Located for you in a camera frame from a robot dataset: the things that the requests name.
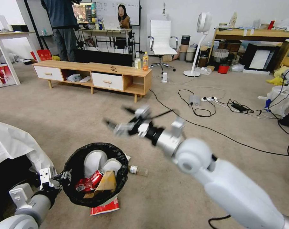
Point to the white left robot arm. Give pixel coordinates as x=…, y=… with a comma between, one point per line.
x=27, y=206

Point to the seated person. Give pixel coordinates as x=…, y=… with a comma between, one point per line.
x=124, y=20

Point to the white plastic bottle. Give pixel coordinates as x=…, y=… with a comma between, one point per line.
x=137, y=63

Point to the reed diffuser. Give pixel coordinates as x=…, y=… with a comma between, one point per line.
x=165, y=13

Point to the wooden storage shelf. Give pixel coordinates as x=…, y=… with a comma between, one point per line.
x=249, y=33

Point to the trash bin with black bag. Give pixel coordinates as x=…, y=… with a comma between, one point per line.
x=75, y=157

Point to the white slipper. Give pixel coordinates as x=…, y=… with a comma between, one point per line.
x=111, y=165
x=94, y=162

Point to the white laptop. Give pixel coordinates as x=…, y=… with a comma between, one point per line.
x=111, y=23

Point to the small dark object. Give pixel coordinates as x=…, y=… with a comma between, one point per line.
x=114, y=69

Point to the wooden TV cabinet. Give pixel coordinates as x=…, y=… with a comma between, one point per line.
x=99, y=68

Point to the white standing fan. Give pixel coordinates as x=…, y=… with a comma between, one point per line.
x=204, y=22

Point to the whiteboard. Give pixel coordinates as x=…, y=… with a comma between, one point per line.
x=134, y=12

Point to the standing person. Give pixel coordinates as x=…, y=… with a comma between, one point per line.
x=62, y=21

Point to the clear glass bottle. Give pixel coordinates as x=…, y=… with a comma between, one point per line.
x=138, y=170

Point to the orange juice bottle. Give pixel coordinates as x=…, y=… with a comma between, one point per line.
x=145, y=62

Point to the white floor charger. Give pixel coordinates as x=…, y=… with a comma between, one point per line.
x=164, y=77

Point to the brown paper bag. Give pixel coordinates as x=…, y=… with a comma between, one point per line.
x=108, y=182

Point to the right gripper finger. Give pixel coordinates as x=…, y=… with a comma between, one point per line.
x=142, y=111
x=121, y=130

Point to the black cylindrical container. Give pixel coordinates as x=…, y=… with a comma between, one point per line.
x=185, y=43

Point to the small red bin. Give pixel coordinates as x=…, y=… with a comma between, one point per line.
x=223, y=69

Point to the black power adapter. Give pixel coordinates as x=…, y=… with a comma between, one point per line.
x=238, y=106

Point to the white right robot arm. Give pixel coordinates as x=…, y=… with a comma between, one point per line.
x=230, y=186

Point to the computer monitor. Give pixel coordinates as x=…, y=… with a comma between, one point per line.
x=84, y=13

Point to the red and white box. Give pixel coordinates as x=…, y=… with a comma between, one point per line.
x=2, y=76

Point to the red crushed can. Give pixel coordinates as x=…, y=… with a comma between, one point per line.
x=88, y=183

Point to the red gift bag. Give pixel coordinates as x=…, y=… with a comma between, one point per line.
x=44, y=56

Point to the white bed sheet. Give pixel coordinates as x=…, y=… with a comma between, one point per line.
x=13, y=143

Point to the red plastic bag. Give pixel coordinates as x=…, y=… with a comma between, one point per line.
x=103, y=208

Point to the grey pedal bin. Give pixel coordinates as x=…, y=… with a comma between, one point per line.
x=190, y=54

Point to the black low panel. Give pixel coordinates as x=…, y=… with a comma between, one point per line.
x=103, y=58

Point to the white flat object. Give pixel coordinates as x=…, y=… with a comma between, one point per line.
x=85, y=79

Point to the white office chair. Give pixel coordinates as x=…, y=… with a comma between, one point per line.
x=161, y=38

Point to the yellow plastic bag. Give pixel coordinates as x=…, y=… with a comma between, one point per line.
x=276, y=80

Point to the black framed white board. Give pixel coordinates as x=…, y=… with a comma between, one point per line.
x=261, y=58

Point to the grey power adapter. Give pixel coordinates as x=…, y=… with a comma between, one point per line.
x=194, y=100

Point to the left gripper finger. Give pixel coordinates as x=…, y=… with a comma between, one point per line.
x=66, y=175
x=58, y=184

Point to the white power strip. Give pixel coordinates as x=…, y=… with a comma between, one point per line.
x=209, y=98

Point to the scrap of white paper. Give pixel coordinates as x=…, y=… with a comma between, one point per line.
x=128, y=158

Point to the wooden office desk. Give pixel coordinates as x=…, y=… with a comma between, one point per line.
x=106, y=32

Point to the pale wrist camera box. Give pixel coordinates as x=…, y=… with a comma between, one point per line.
x=47, y=177
x=143, y=130

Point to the white side table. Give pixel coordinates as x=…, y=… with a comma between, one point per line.
x=6, y=35

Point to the white plastic bag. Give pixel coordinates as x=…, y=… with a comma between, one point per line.
x=281, y=100

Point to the grey bag in cabinet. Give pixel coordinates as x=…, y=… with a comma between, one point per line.
x=74, y=78

